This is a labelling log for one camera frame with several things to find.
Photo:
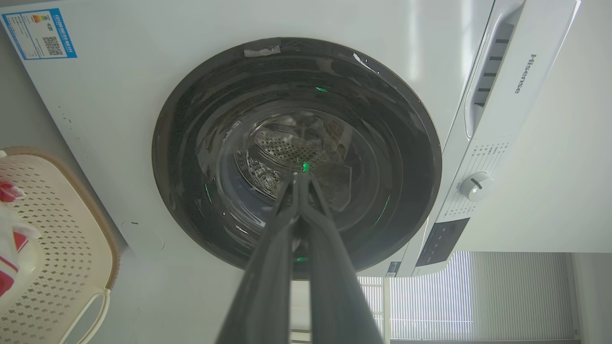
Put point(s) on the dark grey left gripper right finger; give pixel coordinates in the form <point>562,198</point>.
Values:
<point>334,286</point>

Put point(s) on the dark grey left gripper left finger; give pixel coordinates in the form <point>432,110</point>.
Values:
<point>267,282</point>

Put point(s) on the cream perforated laundry basket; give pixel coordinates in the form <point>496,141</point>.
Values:
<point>62,248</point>

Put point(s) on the black washing machine display panel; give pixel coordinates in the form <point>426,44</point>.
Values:
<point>442,241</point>

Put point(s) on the white vertical window blinds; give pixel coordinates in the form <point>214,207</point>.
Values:
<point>478,296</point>

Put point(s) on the round dark washing machine door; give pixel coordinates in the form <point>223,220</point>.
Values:
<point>201,143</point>

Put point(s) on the white washing machine dial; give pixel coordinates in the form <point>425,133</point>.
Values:
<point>476,185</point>

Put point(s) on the white Hisense washing machine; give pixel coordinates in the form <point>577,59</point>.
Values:
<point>119,119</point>

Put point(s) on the red and white clothing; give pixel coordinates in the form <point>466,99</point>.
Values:
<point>12,239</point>

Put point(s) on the blue energy label sticker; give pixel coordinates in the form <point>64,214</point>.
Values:
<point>39,33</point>

